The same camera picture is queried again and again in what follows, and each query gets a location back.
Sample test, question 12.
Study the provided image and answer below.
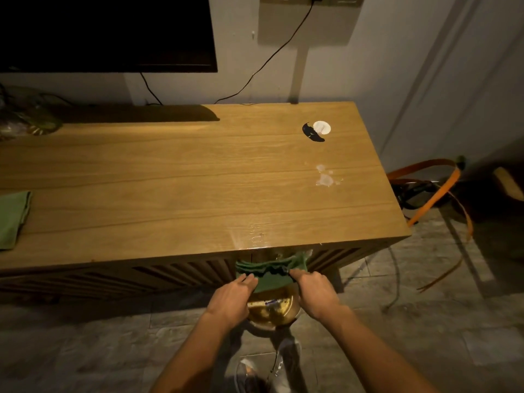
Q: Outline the person's right hand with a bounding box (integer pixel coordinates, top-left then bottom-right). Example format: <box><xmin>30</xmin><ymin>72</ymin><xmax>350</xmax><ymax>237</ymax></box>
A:
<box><xmin>289</xmin><ymin>269</ymin><xmax>349</xmax><ymax>322</ymax></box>

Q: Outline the person's left hand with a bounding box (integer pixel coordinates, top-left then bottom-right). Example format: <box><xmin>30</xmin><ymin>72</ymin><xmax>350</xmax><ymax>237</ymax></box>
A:
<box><xmin>203</xmin><ymin>273</ymin><xmax>259</xmax><ymax>330</ymax></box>

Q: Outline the dark green cloth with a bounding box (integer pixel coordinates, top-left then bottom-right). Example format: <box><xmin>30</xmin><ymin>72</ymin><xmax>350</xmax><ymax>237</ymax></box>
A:
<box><xmin>235</xmin><ymin>249</ymin><xmax>314</xmax><ymax>294</ymax></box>

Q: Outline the light green cloth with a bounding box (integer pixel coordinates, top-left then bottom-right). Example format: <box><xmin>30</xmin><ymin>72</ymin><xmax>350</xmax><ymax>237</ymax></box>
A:
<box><xmin>0</xmin><ymin>190</ymin><xmax>33</xmax><ymax>251</ymax></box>

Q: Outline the person's right forearm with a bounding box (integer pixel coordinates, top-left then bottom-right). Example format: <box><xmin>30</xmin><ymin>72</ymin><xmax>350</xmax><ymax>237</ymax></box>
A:
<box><xmin>319</xmin><ymin>306</ymin><xmax>439</xmax><ymax>393</ymax></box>

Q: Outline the person's left forearm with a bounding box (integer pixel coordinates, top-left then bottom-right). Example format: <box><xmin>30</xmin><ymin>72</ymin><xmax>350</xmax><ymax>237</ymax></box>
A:
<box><xmin>149</xmin><ymin>317</ymin><xmax>230</xmax><ymax>393</ymax></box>

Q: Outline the person's left white shoe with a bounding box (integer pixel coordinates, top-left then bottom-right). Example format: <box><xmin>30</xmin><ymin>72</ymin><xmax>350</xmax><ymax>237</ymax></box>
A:
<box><xmin>234</xmin><ymin>358</ymin><xmax>269</xmax><ymax>393</ymax></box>

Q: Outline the clear round bin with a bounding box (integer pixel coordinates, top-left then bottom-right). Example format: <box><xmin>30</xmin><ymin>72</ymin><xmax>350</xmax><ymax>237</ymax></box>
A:
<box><xmin>247</xmin><ymin>284</ymin><xmax>303</xmax><ymax>332</ymax></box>

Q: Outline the wooden table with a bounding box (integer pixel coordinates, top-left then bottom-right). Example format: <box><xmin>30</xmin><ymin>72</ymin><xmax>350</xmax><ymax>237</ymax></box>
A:
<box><xmin>0</xmin><ymin>102</ymin><xmax>412</xmax><ymax>301</ymax></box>

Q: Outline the black curved patch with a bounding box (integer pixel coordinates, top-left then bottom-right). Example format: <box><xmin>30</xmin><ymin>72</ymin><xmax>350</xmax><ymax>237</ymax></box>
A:
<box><xmin>302</xmin><ymin>122</ymin><xmax>326</xmax><ymax>143</ymax></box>

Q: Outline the tan wooden object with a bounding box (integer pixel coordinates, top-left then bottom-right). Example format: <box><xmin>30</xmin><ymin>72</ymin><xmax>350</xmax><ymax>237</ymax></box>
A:
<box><xmin>492</xmin><ymin>166</ymin><xmax>524</xmax><ymax>202</ymax></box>

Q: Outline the green drinking glass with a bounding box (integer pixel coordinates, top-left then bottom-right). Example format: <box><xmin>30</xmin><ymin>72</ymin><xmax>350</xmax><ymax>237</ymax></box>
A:
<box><xmin>12</xmin><ymin>86</ymin><xmax>63</xmax><ymax>136</ymax></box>

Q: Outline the black television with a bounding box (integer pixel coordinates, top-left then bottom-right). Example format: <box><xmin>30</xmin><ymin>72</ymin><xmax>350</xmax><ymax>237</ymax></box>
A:
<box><xmin>0</xmin><ymin>0</ymin><xmax>218</xmax><ymax>74</ymax></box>

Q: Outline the orange strap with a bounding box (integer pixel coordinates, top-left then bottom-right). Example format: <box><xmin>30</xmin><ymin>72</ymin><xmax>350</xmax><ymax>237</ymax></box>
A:
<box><xmin>386</xmin><ymin>158</ymin><xmax>475</xmax><ymax>293</ymax></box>

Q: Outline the grey wall cable duct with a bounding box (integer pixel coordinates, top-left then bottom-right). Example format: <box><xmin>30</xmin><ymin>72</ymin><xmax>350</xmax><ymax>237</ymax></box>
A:
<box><xmin>288</xmin><ymin>44</ymin><xmax>310</xmax><ymax>105</ymax></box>

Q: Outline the black television cable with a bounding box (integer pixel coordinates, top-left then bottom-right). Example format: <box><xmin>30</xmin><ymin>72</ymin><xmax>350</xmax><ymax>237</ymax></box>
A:
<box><xmin>140</xmin><ymin>72</ymin><xmax>164</xmax><ymax>106</ymax></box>

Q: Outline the thin black adapter cable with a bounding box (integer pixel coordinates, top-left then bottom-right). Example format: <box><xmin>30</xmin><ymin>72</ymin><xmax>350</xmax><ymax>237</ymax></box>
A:
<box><xmin>213</xmin><ymin>0</ymin><xmax>316</xmax><ymax>105</ymax></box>

